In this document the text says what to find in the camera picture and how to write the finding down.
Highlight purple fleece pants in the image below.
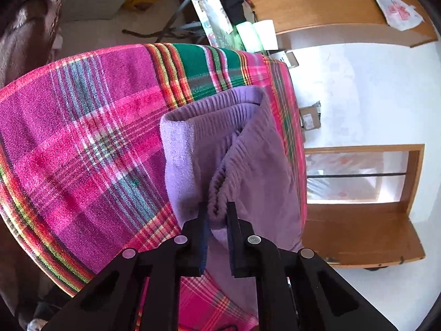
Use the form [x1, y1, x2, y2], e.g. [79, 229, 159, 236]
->
[160, 86, 305, 321]

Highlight white tissue pack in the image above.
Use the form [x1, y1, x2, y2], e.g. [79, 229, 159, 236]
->
[253, 20, 279, 51]

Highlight white cream tube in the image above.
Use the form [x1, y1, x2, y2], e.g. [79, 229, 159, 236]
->
[206, 0, 234, 34]

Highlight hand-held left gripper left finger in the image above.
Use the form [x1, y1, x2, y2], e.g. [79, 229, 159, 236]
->
[41, 202, 210, 331]

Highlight glass door with wooden frame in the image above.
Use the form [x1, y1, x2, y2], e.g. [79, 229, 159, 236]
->
[304, 144, 426, 211]

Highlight black cloth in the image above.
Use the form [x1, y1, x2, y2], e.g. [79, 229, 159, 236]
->
[194, 0, 246, 25]

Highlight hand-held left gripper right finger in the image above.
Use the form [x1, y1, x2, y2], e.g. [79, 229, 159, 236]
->
[225, 202, 397, 331]

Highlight plastic bag with red print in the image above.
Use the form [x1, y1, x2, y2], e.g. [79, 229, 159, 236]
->
[370, 0, 424, 31]

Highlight pink plaid blanket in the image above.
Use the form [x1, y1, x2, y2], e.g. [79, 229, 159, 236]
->
[0, 42, 309, 331]

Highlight green tissue pack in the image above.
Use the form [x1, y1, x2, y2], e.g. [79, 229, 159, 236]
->
[235, 22, 265, 52]

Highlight wooden wardrobe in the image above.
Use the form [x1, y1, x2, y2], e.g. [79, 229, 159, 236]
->
[232, 0, 439, 48]

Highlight brown cardboard box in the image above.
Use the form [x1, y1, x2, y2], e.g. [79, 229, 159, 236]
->
[298, 101, 322, 131]

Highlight folding table with printed top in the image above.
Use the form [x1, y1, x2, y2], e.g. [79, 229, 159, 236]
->
[122, 0, 276, 52]

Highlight brown fleece blanket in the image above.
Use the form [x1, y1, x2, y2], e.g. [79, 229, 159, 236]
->
[0, 0, 65, 88]

